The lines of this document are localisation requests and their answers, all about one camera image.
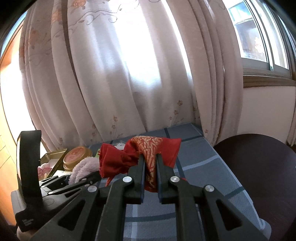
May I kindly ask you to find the gold metal tin tray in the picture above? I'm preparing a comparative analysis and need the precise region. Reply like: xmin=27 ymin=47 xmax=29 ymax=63
xmin=38 ymin=149 xmax=68 ymax=180

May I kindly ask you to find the yellow patterned tissue pack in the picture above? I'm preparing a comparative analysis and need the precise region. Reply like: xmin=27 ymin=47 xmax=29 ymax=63
xmin=53 ymin=170 xmax=72 ymax=177

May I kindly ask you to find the dark round chair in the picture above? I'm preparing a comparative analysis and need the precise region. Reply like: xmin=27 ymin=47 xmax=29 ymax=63
xmin=214 ymin=133 xmax=295 ymax=240

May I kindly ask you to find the white pink plush sock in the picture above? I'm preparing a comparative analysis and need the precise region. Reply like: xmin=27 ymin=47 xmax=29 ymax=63
xmin=69 ymin=157 xmax=99 ymax=185

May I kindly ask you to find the orange wooden door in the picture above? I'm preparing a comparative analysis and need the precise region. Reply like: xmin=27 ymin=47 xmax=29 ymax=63
xmin=1 ymin=23 xmax=23 ymax=225

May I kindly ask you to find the pale pink floral curtain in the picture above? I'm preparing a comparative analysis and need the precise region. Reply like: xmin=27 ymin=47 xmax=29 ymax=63
xmin=19 ymin=1 xmax=243 ymax=150

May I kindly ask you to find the window with metal frame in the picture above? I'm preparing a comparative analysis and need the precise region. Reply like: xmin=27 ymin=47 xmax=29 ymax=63
xmin=223 ymin=1 xmax=295 ymax=88

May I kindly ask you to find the blue plaid tablecloth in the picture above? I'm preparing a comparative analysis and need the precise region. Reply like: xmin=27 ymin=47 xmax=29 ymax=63
xmin=89 ymin=122 xmax=273 ymax=241

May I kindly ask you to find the round gold orange tin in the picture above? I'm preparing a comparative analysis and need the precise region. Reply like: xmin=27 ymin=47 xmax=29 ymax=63
xmin=63 ymin=146 xmax=92 ymax=171

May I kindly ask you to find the red gold drawstring pouch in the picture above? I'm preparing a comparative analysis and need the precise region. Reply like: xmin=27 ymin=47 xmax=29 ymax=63
xmin=99 ymin=136 xmax=182 ymax=193

